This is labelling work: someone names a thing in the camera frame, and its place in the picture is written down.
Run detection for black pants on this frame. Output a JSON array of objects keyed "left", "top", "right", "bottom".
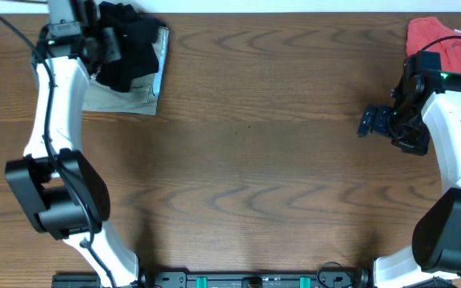
[{"left": 96, "top": 2, "right": 166, "bottom": 93}]

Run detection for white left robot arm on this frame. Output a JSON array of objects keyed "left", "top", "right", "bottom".
[{"left": 5, "top": 24, "right": 145, "bottom": 287}]

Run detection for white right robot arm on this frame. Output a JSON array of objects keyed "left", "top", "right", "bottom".
[{"left": 358, "top": 68, "right": 461, "bottom": 287}]

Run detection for folded khaki pants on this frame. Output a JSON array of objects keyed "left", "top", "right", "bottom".
[{"left": 82, "top": 27, "right": 169, "bottom": 115}]

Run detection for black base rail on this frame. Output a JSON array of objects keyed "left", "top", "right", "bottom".
[{"left": 50, "top": 270, "right": 371, "bottom": 288}]

